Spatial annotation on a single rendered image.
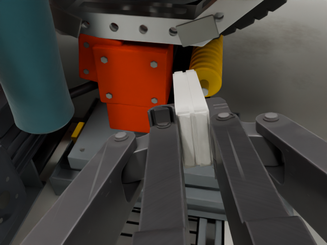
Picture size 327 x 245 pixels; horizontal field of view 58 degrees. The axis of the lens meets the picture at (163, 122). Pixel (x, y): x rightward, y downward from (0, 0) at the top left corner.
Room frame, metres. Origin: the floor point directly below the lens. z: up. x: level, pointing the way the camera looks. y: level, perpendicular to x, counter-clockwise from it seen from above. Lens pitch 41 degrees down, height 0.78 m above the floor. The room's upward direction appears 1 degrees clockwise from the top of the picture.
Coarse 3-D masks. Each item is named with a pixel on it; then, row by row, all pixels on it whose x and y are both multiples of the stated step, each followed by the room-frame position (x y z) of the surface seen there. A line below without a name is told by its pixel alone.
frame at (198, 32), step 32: (64, 0) 0.46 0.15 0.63; (96, 0) 0.48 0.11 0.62; (128, 0) 0.48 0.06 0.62; (224, 0) 0.40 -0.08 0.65; (256, 0) 0.39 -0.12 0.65; (64, 32) 0.43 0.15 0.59; (96, 32) 0.43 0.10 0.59; (128, 32) 0.42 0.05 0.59; (160, 32) 0.41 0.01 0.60; (192, 32) 0.40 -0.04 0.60
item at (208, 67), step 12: (204, 48) 0.48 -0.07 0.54; (216, 48) 0.49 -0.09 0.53; (192, 60) 0.46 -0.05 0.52; (204, 60) 0.44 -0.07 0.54; (216, 60) 0.45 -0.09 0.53; (204, 72) 0.41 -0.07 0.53; (216, 72) 0.41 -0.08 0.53; (204, 84) 0.40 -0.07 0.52; (216, 84) 0.41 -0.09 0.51; (204, 96) 0.41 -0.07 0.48
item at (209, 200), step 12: (84, 120) 0.71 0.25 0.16; (72, 144) 0.61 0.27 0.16; (60, 168) 0.53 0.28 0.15; (72, 168) 0.52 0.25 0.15; (60, 180) 0.47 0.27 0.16; (72, 180) 0.47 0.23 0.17; (60, 192) 0.48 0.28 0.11; (192, 192) 0.45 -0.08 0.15; (204, 192) 0.46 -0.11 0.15; (216, 192) 0.46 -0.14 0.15; (192, 204) 0.42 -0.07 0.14; (204, 204) 0.42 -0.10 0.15; (216, 204) 0.41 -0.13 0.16; (204, 216) 0.42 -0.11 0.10; (216, 216) 0.41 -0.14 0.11
